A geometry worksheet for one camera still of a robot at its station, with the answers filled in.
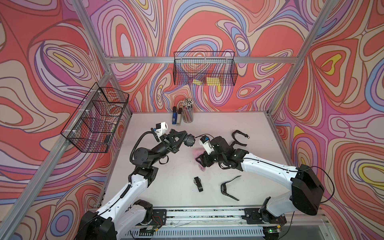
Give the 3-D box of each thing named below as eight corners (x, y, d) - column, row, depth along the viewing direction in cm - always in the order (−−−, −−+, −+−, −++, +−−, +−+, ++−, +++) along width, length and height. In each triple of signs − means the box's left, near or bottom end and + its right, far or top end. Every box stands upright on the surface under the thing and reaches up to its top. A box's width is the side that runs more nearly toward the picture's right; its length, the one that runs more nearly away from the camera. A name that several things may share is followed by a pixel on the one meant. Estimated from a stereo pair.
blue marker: (171, 124, 115) (171, 120, 111) (173, 110, 125) (172, 106, 121) (176, 124, 115) (175, 120, 111) (177, 110, 125) (177, 106, 121)
